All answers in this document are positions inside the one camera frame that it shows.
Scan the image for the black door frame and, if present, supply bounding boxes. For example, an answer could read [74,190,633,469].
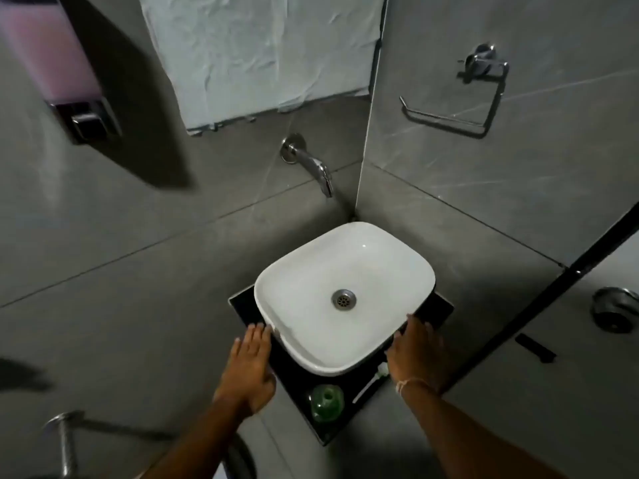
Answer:
[442,202,639,395]

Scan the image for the pink wall soap dispenser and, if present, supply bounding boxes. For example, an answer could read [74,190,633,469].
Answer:
[0,0,123,144]

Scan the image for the person's right forearm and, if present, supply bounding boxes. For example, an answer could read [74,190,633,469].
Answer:
[399,381,567,479]

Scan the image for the white toothbrush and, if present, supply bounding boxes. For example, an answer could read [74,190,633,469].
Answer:
[352,363,390,404]

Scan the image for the white thread wristband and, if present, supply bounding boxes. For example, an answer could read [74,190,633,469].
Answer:
[395,377,434,396]

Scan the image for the white ceramic sink basin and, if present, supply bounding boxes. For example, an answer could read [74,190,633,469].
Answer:
[254,222,436,377]

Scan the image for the chrome toilet paper holder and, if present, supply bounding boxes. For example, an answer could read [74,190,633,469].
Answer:
[399,43,510,136]

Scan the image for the green transparent bottle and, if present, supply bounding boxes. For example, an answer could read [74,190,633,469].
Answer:
[308,384,345,423]

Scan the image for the black door latch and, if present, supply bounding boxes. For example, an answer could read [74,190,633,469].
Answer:
[515,333,557,364]

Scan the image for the chrome wall faucet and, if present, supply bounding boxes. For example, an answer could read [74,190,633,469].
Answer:
[280,134,334,199]

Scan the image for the person's left forearm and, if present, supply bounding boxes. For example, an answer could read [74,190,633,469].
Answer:
[141,394,250,479]

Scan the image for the person's right hand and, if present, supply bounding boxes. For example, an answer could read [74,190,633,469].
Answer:
[385,314,451,396]

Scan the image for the chrome door knob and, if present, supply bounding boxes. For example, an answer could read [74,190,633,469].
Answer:
[591,286,639,335]

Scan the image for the white crinkled paper sheet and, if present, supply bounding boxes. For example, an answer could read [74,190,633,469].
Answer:
[137,0,387,136]

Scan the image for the person's left hand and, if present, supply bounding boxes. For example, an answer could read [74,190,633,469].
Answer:
[214,322,277,420]

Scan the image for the black sink counter slab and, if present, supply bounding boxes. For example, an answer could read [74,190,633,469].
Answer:
[228,286,455,447]

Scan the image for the chrome towel bar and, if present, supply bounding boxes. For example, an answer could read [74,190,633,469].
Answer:
[42,410,87,479]

